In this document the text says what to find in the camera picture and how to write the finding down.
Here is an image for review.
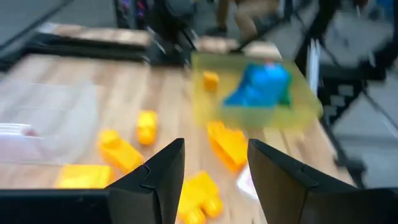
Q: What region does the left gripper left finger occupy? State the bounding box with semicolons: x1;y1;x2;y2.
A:
0;138;186;224

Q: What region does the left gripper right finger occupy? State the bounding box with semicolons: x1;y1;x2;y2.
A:
248;139;398;224

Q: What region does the pink-backed card deck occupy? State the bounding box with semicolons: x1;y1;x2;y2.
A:
236;166;261;200

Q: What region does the large orange-yellow toy block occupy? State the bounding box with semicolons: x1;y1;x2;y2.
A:
206;124;249;174

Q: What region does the dark green brick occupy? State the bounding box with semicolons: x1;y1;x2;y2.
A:
278;88;294;107

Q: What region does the large blue toy block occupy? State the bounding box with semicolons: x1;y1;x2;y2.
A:
223;61;293;109

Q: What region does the small yellow toy block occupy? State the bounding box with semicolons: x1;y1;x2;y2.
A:
202;70;220;91

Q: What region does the frosted clear plastic bin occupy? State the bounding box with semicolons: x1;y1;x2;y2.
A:
0;76;102;164

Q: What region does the yellow translucent plastic bin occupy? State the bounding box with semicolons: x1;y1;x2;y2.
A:
190;51;323;130

